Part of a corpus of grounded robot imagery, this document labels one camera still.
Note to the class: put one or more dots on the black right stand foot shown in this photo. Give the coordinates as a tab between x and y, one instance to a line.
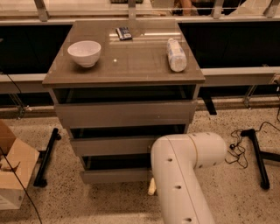
260	156

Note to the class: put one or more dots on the grey drawer cabinet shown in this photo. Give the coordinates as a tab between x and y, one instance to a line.
135	70

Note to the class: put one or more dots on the grey drawer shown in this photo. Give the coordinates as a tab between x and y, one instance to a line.
116	168
124	114
113	145

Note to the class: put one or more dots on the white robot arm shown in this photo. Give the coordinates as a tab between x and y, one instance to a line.
174	158

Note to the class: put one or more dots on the grey top drawer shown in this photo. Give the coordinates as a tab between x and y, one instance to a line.
124	114

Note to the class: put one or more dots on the black stand foot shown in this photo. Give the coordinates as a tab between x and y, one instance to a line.
44	155
260	156

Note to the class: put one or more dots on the cardboard box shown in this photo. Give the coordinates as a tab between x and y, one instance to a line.
18	160

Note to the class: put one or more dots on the grey horizontal rail beam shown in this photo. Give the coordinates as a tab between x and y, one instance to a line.
215	77

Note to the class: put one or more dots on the grey middle drawer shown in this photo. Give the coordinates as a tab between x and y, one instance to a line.
113	145

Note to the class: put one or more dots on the grey bottom drawer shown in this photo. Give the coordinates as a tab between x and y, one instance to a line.
116	168

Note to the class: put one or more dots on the white plastic bottle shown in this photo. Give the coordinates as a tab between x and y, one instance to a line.
176	55

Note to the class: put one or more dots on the white ceramic bowl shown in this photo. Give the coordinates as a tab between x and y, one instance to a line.
85	53

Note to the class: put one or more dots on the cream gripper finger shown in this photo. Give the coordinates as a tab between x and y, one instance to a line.
152	187

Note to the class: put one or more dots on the black left stand foot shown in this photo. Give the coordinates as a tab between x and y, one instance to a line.
44	155

